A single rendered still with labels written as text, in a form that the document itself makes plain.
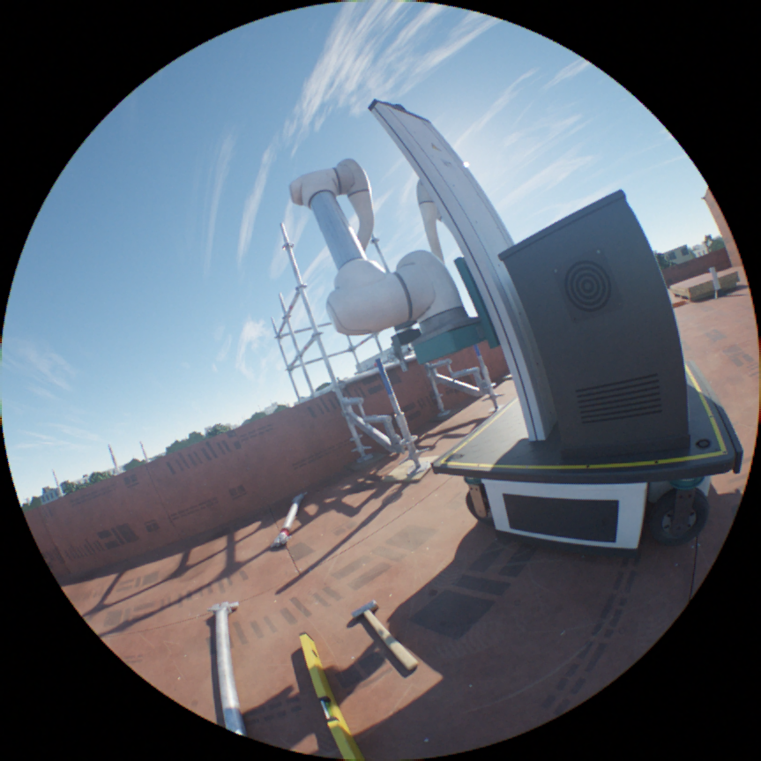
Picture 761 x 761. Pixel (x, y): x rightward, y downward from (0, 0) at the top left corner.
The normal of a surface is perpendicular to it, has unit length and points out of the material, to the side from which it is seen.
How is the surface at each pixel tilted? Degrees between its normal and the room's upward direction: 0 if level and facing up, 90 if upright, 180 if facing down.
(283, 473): 90
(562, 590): 0
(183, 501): 90
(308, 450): 90
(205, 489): 90
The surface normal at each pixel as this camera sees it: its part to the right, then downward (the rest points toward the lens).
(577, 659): -0.36, -0.93
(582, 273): -0.78, 0.31
